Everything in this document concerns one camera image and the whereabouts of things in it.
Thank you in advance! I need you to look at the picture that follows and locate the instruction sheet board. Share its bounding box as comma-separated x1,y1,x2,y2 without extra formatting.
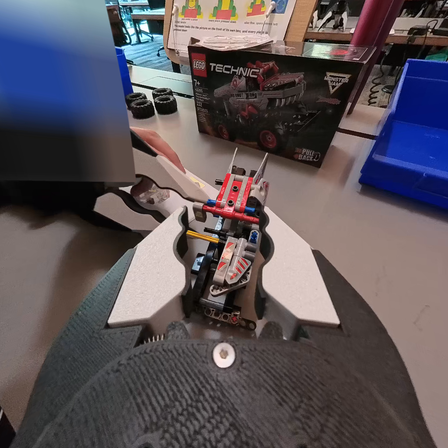
163,0,317,74

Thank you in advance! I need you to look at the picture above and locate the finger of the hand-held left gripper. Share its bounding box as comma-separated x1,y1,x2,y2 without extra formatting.
94,187,177,232
135,154,220,204

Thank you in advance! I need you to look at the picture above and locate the black toy set box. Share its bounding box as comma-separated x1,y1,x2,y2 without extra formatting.
187,38,377,168

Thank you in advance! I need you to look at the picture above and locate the brick-built toy truck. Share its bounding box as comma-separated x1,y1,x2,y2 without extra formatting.
186,147,272,331

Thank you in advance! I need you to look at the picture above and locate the blue open-front bin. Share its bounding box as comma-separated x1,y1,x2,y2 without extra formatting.
359,59,448,210

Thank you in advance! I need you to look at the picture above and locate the person's left hand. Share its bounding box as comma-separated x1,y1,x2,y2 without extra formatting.
130,126,187,174

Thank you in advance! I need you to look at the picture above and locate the clear plastic bag with papers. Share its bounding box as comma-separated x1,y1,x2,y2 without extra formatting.
199,35,275,48

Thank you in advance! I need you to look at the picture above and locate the maroon bottle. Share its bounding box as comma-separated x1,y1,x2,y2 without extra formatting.
350,0,396,48

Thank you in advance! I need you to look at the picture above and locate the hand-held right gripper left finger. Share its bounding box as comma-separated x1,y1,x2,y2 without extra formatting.
107,206,192,331

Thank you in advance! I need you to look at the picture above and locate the grey desk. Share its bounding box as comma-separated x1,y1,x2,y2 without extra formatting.
0,65,448,448

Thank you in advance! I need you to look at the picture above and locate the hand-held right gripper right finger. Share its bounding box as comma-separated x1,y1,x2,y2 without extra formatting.
255,206,341,339

